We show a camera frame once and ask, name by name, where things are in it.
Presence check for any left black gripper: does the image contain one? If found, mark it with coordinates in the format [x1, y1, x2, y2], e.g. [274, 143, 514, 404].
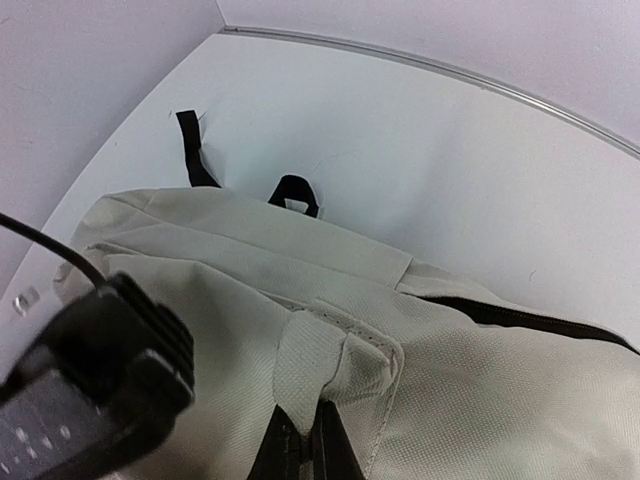
[1, 274, 195, 479]

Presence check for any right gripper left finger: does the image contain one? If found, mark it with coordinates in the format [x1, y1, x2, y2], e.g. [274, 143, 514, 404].
[247, 406, 303, 480]

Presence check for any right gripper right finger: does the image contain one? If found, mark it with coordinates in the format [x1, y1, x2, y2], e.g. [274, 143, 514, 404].
[305, 401, 365, 480]

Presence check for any cream canvas backpack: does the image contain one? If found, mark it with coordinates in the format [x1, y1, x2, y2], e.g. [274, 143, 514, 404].
[71, 111, 639, 479]

